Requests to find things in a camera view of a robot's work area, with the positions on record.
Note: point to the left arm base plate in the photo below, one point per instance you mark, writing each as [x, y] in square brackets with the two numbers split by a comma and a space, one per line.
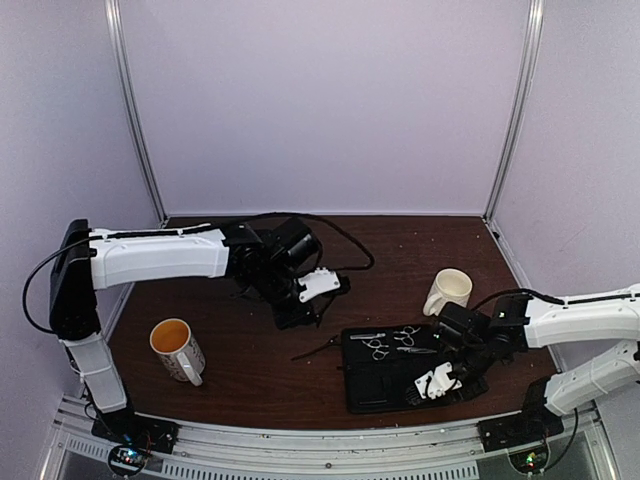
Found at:
[127, 427]

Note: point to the round circuit board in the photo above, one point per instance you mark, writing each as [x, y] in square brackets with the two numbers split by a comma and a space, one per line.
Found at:
[530, 461]
[127, 460]

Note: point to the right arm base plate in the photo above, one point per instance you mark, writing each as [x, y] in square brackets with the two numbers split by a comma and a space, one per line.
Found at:
[516, 430]

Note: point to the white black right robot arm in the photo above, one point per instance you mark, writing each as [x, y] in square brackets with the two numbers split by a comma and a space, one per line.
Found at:
[525, 319]

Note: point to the aluminium right corner post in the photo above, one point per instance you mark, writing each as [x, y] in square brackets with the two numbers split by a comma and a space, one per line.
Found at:
[526, 73]

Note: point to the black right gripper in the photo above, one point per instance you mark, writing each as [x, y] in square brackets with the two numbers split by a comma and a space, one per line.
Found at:
[476, 390]

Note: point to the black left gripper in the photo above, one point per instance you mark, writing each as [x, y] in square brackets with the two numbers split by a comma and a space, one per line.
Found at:
[285, 321]

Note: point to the patterned mug orange inside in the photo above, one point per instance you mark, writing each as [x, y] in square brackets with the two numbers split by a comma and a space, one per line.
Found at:
[172, 340]

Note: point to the aluminium corner post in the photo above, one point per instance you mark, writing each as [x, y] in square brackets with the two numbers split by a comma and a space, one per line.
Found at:
[117, 37]
[526, 73]

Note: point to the left round circuit board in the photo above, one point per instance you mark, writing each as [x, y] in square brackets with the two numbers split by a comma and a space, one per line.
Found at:
[127, 460]

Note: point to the right round circuit board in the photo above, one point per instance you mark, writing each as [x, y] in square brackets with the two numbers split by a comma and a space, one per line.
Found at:
[530, 461]

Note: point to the cream white mug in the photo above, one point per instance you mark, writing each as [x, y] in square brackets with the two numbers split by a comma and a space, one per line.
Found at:
[449, 285]

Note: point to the silver plain hair scissors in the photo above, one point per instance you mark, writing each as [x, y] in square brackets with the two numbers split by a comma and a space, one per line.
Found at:
[379, 350]

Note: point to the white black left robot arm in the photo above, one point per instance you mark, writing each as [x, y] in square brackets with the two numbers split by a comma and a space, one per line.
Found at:
[96, 259]

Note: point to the aluminium left corner post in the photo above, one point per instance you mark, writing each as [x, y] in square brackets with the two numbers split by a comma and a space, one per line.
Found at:
[117, 37]

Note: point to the silver thinning scissors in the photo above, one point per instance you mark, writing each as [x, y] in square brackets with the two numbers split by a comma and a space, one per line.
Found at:
[403, 335]

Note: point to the black zip tool case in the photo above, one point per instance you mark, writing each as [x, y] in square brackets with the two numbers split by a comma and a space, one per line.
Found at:
[380, 386]

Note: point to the aluminium front rail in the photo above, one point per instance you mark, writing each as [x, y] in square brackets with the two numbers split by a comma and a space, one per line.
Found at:
[451, 450]

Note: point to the black hair clip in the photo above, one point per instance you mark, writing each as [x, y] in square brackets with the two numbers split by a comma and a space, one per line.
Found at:
[416, 350]
[332, 342]

